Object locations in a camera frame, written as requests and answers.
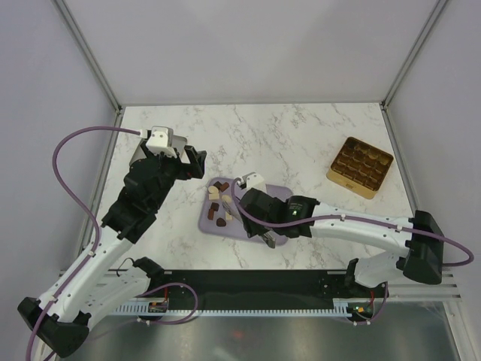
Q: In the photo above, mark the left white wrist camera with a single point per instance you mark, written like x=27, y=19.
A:
x=159, y=140

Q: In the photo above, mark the lavender plastic tray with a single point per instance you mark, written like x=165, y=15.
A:
x=234, y=228

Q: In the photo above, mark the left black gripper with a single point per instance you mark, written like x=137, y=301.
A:
x=195, y=170

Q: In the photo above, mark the aluminium frame post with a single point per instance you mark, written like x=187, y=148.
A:
x=79, y=39
x=421, y=39

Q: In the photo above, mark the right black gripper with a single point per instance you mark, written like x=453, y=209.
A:
x=252, y=229

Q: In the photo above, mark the white flat oval chocolate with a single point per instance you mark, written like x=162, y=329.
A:
x=213, y=190

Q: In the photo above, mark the metal tongs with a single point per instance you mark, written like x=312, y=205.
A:
x=235, y=214

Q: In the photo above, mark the white cable duct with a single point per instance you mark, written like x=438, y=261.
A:
x=144, y=308

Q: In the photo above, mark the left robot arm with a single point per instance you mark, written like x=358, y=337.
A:
x=64, y=315

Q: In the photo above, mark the right aluminium frame post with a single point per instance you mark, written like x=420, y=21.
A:
x=421, y=39

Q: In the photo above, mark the left aluminium frame post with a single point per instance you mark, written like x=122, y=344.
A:
x=79, y=39

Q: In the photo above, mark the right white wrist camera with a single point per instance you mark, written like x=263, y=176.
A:
x=252, y=180

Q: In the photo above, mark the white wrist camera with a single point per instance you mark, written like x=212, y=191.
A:
x=159, y=140
x=252, y=180

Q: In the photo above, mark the gold chocolate box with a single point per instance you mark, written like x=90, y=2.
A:
x=360, y=167

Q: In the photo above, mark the silver metal tray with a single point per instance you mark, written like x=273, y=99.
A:
x=179, y=143

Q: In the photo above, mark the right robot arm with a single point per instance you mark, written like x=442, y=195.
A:
x=411, y=246

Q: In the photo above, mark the dark heart chocolate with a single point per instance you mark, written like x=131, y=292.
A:
x=220, y=222

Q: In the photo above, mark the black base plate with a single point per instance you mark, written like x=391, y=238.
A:
x=262, y=289

